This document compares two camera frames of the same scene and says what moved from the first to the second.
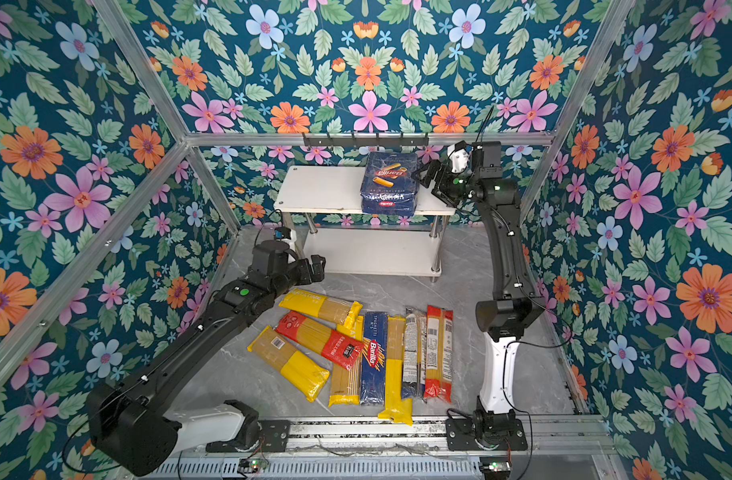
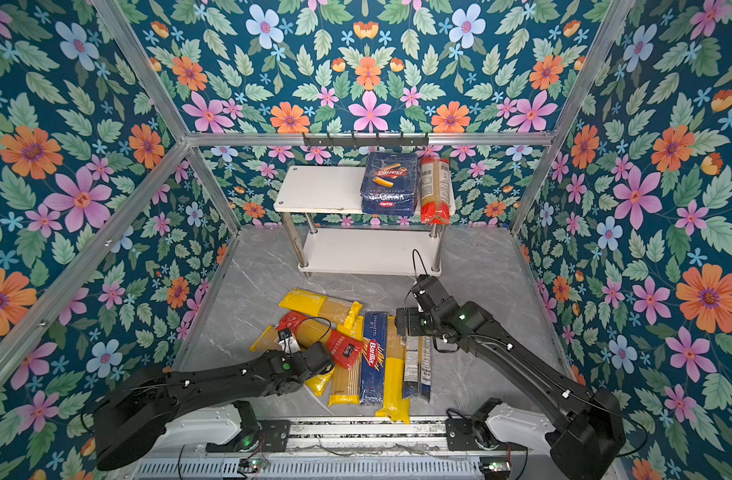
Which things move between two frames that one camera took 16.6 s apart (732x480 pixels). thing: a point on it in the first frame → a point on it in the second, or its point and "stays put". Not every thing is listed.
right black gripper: x=445 y=171 → x=411 y=316
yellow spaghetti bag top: x=318 y=305 stays put
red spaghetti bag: x=328 y=342 stays put
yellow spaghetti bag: x=301 y=372 stays put
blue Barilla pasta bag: x=389 y=183 stays put
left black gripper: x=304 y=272 → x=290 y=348
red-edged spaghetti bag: x=439 y=354 → x=435 y=191
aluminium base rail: x=400 y=450 stays put
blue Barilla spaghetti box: x=375 y=359 stays put
